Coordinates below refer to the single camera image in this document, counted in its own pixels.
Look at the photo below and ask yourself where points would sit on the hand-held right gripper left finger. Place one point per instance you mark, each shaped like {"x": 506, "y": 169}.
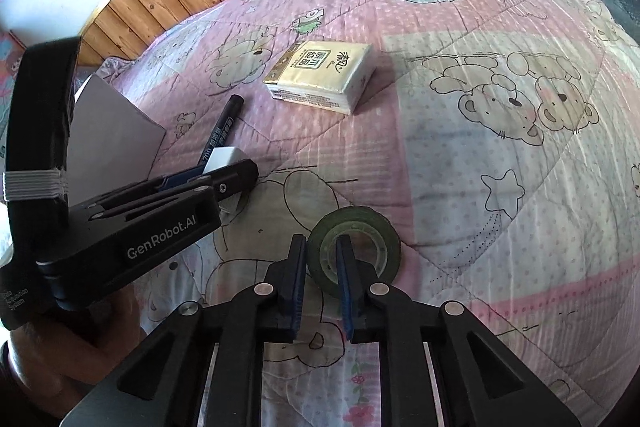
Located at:
{"x": 295, "y": 279}

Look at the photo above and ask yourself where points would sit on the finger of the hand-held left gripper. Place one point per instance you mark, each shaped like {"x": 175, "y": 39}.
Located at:
{"x": 235, "y": 182}
{"x": 182, "y": 179}

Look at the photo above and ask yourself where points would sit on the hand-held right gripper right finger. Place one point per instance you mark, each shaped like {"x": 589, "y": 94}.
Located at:
{"x": 345, "y": 282}

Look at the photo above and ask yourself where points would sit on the small white block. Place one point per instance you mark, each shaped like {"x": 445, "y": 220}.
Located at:
{"x": 227, "y": 158}

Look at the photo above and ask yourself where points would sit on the green tape roll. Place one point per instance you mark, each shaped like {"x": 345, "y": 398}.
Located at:
{"x": 370, "y": 252}

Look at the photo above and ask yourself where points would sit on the white cardboard box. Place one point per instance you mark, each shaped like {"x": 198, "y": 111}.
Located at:
{"x": 115, "y": 137}

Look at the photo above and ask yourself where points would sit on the person's left hand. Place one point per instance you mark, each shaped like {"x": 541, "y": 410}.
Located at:
{"x": 65, "y": 352}

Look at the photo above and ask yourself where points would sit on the black marker pen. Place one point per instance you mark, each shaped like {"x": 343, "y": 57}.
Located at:
{"x": 220, "y": 127}

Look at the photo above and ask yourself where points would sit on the yellow tissue pack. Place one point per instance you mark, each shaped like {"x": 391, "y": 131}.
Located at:
{"x": 320, "y": 74}

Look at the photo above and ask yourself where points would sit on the pink printed blanket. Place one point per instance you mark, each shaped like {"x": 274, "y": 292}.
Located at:
{"x": 450, "y": 157}

